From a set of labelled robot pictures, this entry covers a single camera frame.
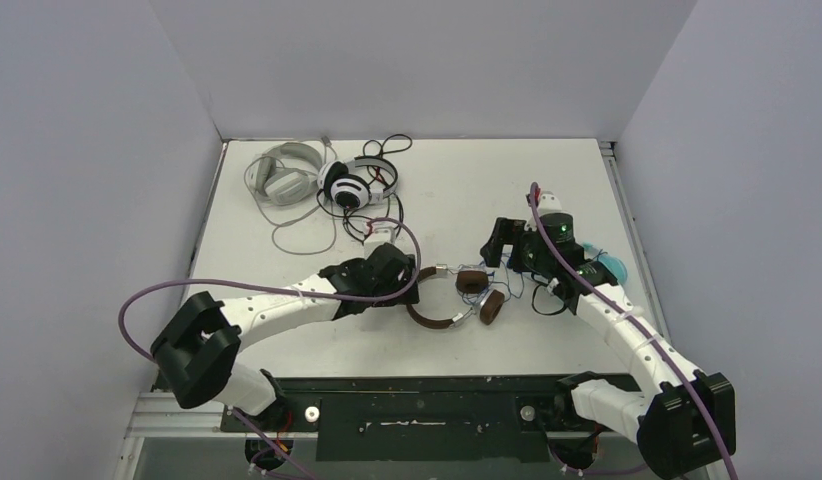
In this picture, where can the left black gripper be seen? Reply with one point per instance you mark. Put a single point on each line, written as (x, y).
(408, 273)

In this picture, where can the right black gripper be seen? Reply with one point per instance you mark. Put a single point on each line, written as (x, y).
(507, 240)

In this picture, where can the brown headphones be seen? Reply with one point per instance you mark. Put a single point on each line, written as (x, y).
(487, 314)

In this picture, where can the teal cat-ear headphones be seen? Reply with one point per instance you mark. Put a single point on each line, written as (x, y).
(613, 264)

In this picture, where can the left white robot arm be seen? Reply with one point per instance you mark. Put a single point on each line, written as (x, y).
(197, 351)

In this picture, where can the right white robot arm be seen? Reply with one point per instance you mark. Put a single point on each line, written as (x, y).
(680, 418)

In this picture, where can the black and white headphones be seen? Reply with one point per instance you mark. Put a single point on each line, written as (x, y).
(347, 186)

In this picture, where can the grey white headphones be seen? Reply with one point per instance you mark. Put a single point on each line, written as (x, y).
(286, 175)

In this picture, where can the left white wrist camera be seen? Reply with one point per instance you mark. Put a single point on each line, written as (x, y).
(377, 237)

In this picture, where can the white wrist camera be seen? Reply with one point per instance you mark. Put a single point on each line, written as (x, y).
(546, 202)
(377, 237)

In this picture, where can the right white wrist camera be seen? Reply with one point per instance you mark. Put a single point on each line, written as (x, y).
(546, 202)

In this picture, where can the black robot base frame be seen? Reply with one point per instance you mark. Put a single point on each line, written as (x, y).
(465, 418)

